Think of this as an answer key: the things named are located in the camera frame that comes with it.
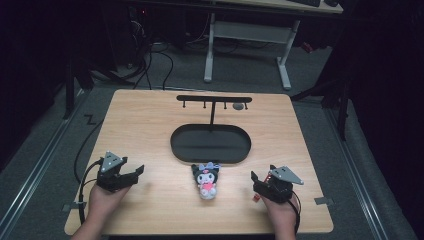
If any black floor cable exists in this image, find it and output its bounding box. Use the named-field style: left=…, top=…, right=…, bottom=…
left=73, top=119, right=105, bottom=184

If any left hand-held gripper cable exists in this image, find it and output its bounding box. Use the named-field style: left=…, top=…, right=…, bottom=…
left=78, top=158, right=104, bottom=225

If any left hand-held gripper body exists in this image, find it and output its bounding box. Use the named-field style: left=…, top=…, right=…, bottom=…
left=96, top=151, right=140, bottom=194

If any black keyboard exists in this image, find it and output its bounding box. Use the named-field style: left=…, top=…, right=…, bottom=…
left=288, top=0, right=322, bottom=8

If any black metal stand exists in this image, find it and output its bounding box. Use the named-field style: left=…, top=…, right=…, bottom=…
left=62, top=54, right=95, bottom=120
left=289, top=74, right=353, bottom=142

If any grey tape piece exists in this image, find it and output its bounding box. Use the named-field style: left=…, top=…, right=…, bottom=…
left=314, top=196, right=335, bottom=206
left=61, top=201, right=88, bottom=213

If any bundle of black floor cables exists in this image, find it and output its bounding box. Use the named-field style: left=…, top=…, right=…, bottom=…
left=114, top=41, right=175, bottom=91

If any hand-held gripper cable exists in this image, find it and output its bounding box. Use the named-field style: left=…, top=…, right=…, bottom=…
left=290, top=190, right=302, bottom=234
left=78, top=158, right=104, bottom=225

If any black hook rack with tray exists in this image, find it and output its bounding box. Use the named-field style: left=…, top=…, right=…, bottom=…
left=169, top=94, right=253, bottom=165

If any right hand-held gripper cable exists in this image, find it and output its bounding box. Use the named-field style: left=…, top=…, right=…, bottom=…
left=290, top=190, right=302, bottom=234

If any black computer tower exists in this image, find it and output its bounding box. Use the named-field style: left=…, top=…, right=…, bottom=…
left=127, top=5, right=152, bottom=69

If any person's left hand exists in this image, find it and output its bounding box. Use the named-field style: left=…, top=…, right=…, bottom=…
left=87, top=184, right=132, bottom=219

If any white frame desk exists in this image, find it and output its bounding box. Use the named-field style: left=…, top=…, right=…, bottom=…
left=203, top=0, right=344, bottom=91

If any black plush doll keychain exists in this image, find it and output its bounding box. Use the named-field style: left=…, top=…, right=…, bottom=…
left=190, top=161, right=222, bottom=201

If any person's right hand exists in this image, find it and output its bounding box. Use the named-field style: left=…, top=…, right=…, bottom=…
left=260, top=194, right=300, bottom=229

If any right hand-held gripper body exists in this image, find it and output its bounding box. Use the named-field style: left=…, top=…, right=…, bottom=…
left=252, top=165, right=305, bottom=205

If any metal floor rail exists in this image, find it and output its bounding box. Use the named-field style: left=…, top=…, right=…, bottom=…
left=0, top=89, right=88, bottom=231
left=324, top=107, right=389, bottom=240

